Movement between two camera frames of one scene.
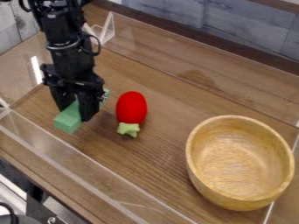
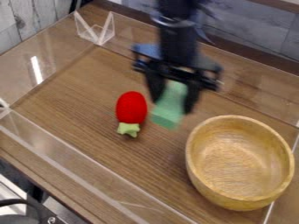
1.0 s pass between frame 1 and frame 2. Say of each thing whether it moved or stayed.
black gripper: moved
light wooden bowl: stayed
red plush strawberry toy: stayed
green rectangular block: moved
